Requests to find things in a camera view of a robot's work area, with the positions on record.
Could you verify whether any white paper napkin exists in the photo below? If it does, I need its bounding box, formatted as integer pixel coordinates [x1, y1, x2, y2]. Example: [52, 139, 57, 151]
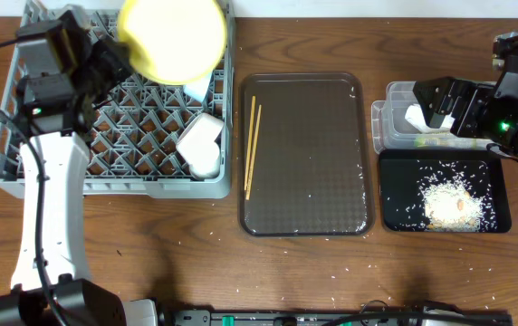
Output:
[405, 103, 455, 134]

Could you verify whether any green snack wrapper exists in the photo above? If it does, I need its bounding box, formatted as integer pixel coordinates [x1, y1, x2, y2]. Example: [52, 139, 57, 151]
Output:
[414, 136, 477, 149]

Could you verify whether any yellow plate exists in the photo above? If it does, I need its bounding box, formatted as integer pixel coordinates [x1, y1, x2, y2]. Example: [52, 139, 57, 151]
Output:
[117, 0, 227, 85]

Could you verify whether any light blue bowl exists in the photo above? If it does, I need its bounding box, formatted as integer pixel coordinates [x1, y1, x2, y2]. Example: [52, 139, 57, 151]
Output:
[183, 72, 213, 103]

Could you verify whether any white bowl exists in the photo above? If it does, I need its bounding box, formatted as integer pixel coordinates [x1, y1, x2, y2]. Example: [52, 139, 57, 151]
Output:
[177, 113, 224, 164]

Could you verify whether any pale green cup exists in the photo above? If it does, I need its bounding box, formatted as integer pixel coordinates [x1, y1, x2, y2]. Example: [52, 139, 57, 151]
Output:
[189, 144, 221, 180]

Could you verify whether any wooden chopstick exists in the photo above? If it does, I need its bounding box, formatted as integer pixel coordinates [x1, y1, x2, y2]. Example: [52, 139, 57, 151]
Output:
[244, 95, 255, 191]
[245, 105, 262, 201]

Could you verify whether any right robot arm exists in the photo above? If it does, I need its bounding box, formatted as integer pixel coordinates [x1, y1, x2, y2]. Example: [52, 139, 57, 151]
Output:
[413, 77, 518, 160]

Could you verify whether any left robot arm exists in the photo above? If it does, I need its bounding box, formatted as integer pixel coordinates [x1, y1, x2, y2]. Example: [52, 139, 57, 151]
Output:
[0, 5, 158, 325]

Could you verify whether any black waste tray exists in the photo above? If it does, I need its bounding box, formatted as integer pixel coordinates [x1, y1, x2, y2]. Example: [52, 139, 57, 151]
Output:
[379, 149, 512, 233]

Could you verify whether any clear plastic bin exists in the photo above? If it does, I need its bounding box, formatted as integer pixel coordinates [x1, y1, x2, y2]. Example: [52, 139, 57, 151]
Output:
[371, 81, 491, 154]

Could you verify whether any spilled rice pile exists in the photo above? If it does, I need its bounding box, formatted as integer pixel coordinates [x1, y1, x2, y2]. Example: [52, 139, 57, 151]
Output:
[379, 159, 499, 233]

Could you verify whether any grey dish rack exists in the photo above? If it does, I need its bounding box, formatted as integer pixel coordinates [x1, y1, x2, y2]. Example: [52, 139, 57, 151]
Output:
[0, 1, 235, 198]

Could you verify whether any dark brown serving tray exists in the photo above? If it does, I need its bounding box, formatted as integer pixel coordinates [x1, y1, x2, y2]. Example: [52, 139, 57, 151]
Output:
[237, 72, 375, 237]

